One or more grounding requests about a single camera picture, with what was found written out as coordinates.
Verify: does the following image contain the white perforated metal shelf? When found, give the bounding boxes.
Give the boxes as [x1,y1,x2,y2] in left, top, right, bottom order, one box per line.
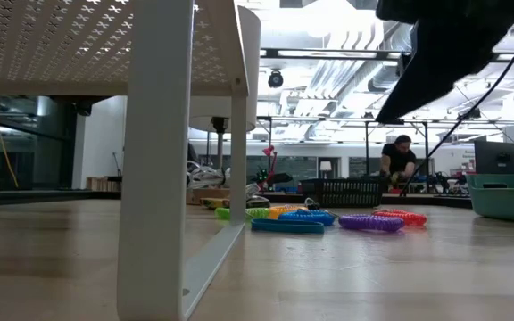
[0,0,262,321]

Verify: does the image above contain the black computer monitor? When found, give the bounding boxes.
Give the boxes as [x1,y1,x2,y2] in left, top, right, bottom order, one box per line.
[474,140,514,176]

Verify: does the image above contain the orange spiral wrist coil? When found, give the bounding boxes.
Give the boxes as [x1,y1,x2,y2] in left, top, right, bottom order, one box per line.
[268,204,311,219]

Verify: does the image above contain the black aluminium table frame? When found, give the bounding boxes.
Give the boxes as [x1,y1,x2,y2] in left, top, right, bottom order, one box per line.
[0,189,475,210]

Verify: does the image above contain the round black camera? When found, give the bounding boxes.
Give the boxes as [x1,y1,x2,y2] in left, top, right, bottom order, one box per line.
[267,70,285,89]

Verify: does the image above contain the pink desk lamp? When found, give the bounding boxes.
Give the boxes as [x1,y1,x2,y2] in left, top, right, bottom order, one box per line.
[261,144,281,191]

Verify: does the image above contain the green spiral wrist coil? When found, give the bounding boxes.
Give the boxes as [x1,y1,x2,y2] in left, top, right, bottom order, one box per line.
[214,206,272,221]

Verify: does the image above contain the red spiral wrist coil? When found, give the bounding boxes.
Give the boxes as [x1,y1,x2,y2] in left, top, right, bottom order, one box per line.
[372,209,428,227]

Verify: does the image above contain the yellow extension cord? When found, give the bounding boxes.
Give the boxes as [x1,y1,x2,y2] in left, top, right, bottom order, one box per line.
[0,94,20,188]

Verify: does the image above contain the wooden crates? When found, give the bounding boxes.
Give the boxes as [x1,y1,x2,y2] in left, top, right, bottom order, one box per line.
[86,176,123,193]

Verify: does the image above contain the blue wide rubber band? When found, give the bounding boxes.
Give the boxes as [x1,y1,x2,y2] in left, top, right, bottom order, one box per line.
[250,218,326,235]

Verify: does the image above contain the purple spiral wrist coil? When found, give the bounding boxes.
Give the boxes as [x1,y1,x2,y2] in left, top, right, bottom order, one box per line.
[337,213,405,234]

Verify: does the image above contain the teal plastic bin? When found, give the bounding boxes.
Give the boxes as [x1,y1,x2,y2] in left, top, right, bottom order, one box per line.
[465,167,514,226]

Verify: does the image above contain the blue spiral wrist coil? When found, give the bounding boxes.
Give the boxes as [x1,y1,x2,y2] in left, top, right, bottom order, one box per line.
[278,210,336,226]

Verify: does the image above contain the person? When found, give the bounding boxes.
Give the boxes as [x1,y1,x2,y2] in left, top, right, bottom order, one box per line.
[379,134,419,188]

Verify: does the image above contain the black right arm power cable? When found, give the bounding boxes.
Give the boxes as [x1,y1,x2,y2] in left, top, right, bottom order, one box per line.
[399,12,514,198]

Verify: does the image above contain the black overhead rail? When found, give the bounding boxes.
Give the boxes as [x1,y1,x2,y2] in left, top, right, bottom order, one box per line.
[259,46,514,62]

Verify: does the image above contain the black plastic slotted basket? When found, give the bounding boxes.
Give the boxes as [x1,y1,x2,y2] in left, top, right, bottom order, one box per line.
[312,177,387,209]

